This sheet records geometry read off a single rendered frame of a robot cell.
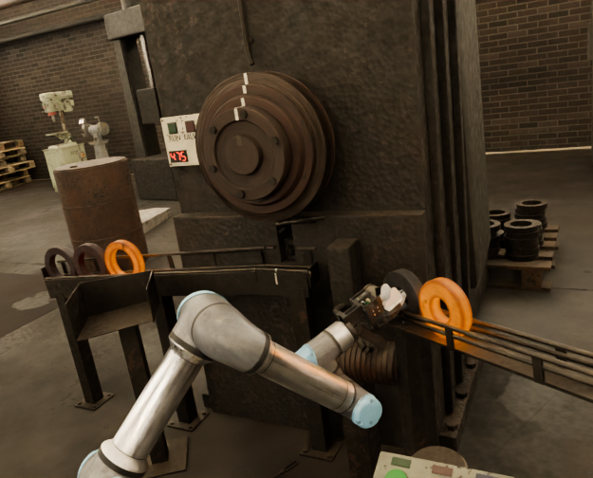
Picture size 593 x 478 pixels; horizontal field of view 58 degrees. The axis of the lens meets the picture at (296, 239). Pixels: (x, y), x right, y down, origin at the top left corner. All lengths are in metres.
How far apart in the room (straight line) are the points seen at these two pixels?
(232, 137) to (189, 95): 0.41
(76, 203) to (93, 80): 6.47
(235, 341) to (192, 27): 1.21
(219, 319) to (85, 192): 3.42
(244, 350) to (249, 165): 0.69
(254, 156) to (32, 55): 10.43
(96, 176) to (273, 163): 2.96
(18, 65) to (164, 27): 10.26
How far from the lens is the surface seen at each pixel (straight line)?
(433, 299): 1.40
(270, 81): 1.66
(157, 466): 2.24
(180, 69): 2.03
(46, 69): 11.66
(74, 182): 4.48
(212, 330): 1.12
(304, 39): 1.78
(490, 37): 7.62
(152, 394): 1.26
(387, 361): 1.61
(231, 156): 1.66
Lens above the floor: 1.32
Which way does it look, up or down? 17 degrees down
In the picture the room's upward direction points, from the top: 8 degrees counter-clockwise
